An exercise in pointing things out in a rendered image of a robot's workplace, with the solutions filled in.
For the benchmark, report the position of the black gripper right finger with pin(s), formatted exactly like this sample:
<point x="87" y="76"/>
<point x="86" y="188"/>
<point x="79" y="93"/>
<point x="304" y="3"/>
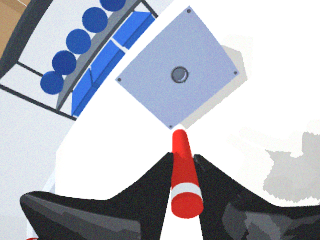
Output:
<point x="232" y="212"/>

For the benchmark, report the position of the red peg with white band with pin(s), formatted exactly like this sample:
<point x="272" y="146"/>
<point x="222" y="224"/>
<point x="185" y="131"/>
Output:
<point x="186" y="200"/>

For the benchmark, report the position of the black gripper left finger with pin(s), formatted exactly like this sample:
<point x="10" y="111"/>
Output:
<point x="137" y="213"/>

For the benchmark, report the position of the blue-grey sloped panel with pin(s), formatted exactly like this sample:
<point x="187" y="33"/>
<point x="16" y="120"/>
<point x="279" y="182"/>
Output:
<point x="179" y="70"/>

